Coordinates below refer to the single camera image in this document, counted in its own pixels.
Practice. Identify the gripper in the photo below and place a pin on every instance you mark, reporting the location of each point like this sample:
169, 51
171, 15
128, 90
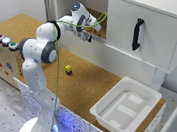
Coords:
91, 25

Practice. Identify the pink block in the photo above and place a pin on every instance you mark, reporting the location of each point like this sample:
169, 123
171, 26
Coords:
93, 30

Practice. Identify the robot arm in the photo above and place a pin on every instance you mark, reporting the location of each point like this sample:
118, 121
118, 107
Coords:
34, 72

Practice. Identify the yellow block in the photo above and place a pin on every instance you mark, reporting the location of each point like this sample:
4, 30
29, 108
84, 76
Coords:
68, 68

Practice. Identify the white sliding door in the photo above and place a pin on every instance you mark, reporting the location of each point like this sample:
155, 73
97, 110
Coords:
162, 34

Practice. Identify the wooden drawer box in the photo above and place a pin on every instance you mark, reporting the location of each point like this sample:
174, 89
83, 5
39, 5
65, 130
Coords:
18, 24

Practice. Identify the green button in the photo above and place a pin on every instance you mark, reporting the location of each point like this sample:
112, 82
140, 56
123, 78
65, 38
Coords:
13, 44

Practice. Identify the blue button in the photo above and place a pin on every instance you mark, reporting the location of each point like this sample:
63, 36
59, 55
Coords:
6, 40

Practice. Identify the white plastic box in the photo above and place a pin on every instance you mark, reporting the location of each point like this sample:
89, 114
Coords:
125, 108

